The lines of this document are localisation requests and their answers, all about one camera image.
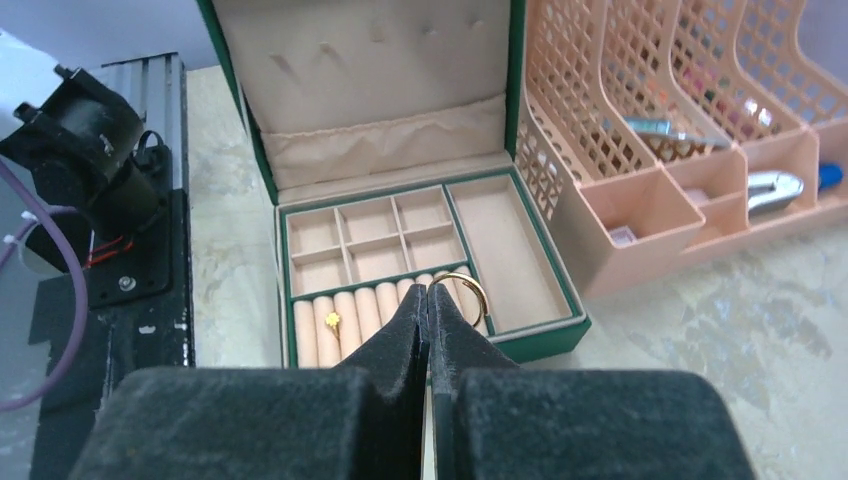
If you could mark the silver stapler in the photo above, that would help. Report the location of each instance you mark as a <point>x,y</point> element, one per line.
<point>771,191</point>

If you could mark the blue cap item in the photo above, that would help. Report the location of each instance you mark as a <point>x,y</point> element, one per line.
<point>830,175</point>

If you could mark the small pink box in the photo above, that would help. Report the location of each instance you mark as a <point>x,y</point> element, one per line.
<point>622,236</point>

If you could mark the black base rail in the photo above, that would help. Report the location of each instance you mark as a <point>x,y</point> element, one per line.
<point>140,316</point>

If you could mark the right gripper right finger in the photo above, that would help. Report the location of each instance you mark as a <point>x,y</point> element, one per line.
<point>494,419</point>

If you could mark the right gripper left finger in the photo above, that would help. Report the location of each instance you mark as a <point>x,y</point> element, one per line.
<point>362,419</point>

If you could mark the gold flower earring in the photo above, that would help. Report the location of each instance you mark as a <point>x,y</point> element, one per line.
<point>332,321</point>

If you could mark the peach mesh file organizer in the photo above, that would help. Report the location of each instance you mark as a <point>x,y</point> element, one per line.
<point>731,70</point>

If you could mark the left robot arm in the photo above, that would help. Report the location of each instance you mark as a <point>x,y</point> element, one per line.
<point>82,147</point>

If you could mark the green jewelry box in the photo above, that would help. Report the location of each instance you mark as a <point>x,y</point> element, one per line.
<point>386,133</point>

